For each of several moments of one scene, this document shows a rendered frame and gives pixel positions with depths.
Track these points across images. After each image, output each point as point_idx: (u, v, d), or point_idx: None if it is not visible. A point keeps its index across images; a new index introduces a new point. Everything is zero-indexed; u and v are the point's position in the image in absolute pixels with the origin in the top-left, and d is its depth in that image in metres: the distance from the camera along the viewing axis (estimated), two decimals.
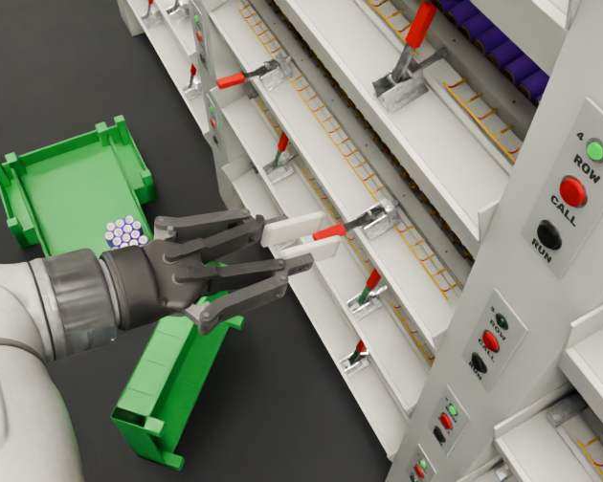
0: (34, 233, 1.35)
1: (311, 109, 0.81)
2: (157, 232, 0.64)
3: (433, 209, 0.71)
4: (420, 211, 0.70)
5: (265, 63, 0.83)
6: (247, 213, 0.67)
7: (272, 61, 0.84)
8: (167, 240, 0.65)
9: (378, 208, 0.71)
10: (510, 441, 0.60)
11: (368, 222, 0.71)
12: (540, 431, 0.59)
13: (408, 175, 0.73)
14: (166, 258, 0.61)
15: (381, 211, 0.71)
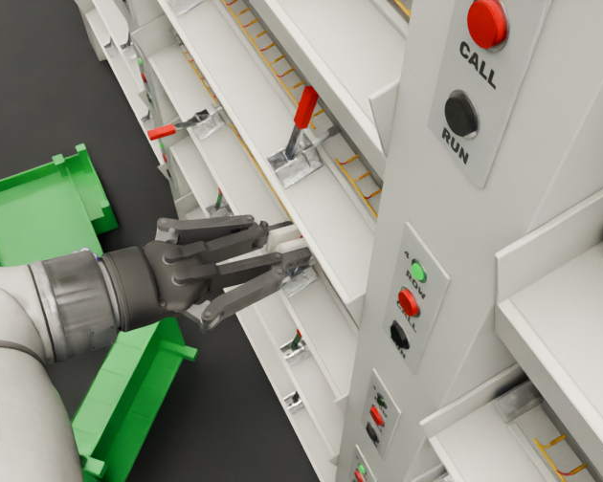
0: None
1: (250, 155, 0.82)
2: (159, 233, 0.65)
3: None
4: None
5: (196, 114, 0.85)
6: (251, 220, 0.67)
7: (203, 112, 0.85)
8: (167, 242, 0.65)
9: (310, 261, 0.73)
10: None
11: (292, 272, 0.72)
12: None
13: None
14: (165, 259, 0.61)
15: (313, 263, 0.73)
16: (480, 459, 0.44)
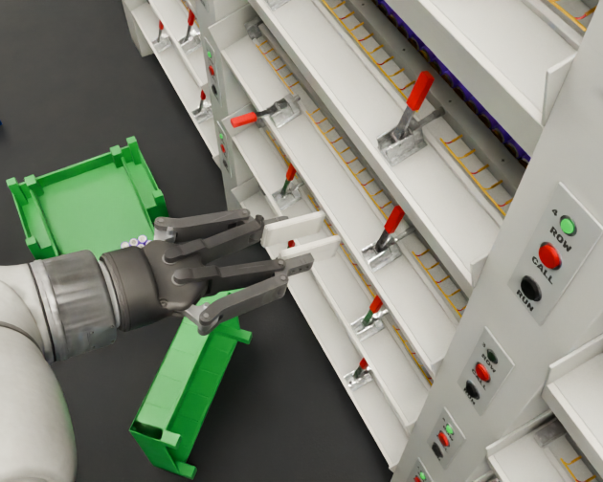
0: (52, 251, 1.41)
1: (328, 141, 0.88)
2: (157, 233, 0.64)
3: None
4: None
5: (276, 103, 0.90)
6: (247, 213, 0.67)
7: (281, 101, 0.90)
8: (167, 241, 0.65)
9: (394, 238, 0.78)
10: (501, 459, 0.66)
11: (379, 248, 0.77)
12: (527, 450, 0.66)
13: None
14: (166, 259, 0.61)
15: (398, 240, 0.78)
16: (595, 402, 0.49)
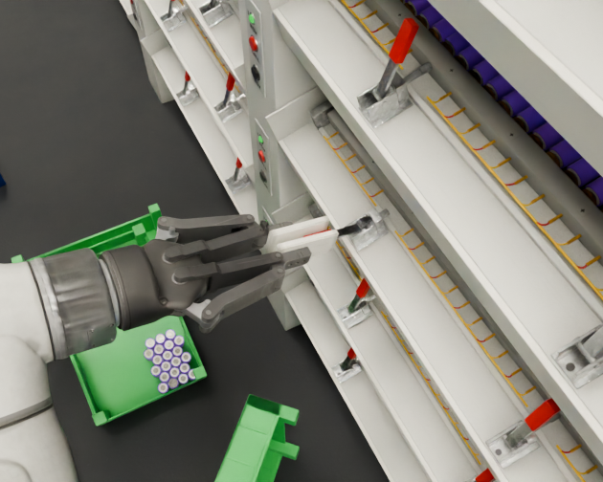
0: None
1: (428, 275, 0.68)
2: (159, 232, 0.64)
3: None
4: None
5: (360, 221, 0.71)
6: (251, 219, 0.67)
7: (368, 218, 0.71)
8: (167, 241, 0.65)
9: None
10: None
11: (513, 442, 0.58)
12: None
13: None
14: (166, 257, 0.61)
15: (537, 430, 0.59)
16: None
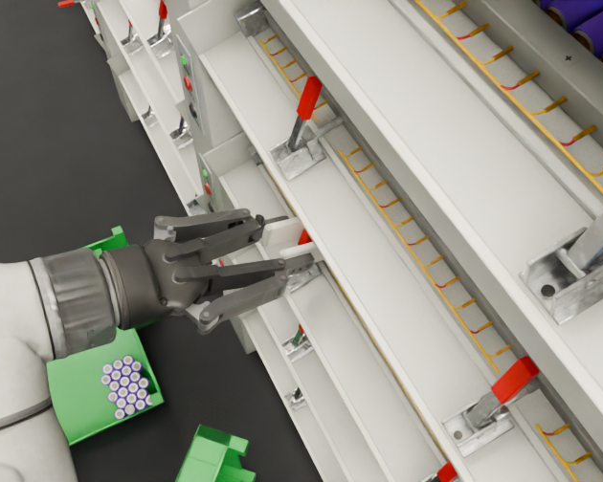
0: None
1: (359, 317, 0.69)
2: (157, 232, 0.64)
3: None
4: None
5: None
6: (247, 213, 0.67)
7: None
8: (167, 240, 0.65)
9: None
10: None
11: None
12: None
13: None
14: (166, 258, 0.61)
15: (453, 481, 0.59)
16: None
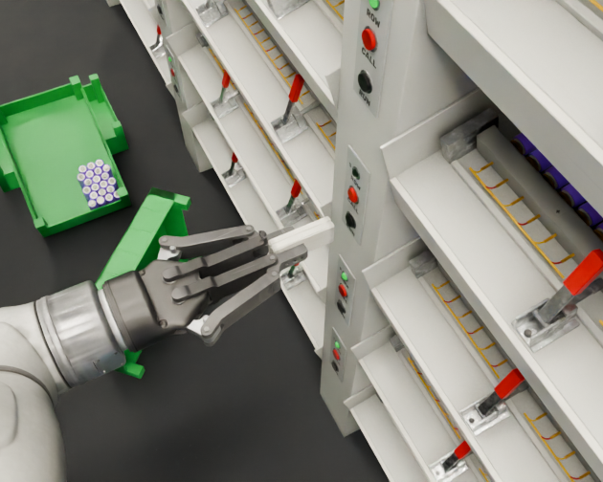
0: (14, 178, 1.48)
1: (252, 33, 0.95)
2: (161, 251, 0.67)
3: None
4: None
5: None
6: (250, 230, 0.67)
7: None
8: (170, 259, 0.67)
9: (301, 111, 0.85)
10: (382, 290, 0.73)
11: (285, 119, 0.84)
12: (406, 281, 0.73)
13: None
14: (164, 278, 0.64)
15: (304, 113, 0.85)
16: (429, 189, 0.56)
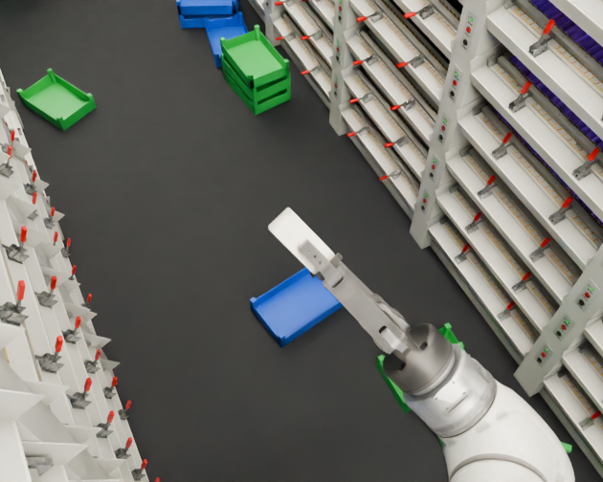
0: None
1: None
2: None
3: None
4: None
5: None
6: None
7: None
8: None
9: None
10: None
11: None
12: None
13: None
14: None
15: None
16: None
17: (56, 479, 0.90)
